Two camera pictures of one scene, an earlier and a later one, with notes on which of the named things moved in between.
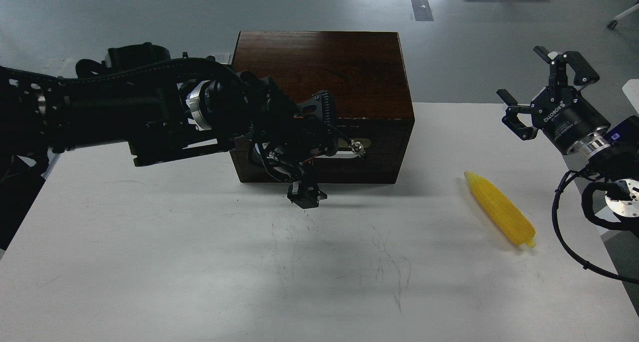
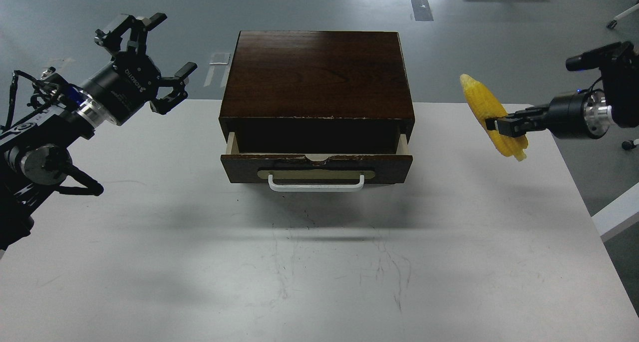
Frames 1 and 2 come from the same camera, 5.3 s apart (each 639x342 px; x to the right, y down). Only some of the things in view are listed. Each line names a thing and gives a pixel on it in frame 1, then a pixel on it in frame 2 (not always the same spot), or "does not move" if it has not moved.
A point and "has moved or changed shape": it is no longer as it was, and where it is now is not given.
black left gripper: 282,137 → 130,83
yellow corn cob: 501,211 → 486,106
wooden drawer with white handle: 369,150 has moved or changed shape
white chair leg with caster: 612,23 does not move
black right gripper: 563,115 → 563,116
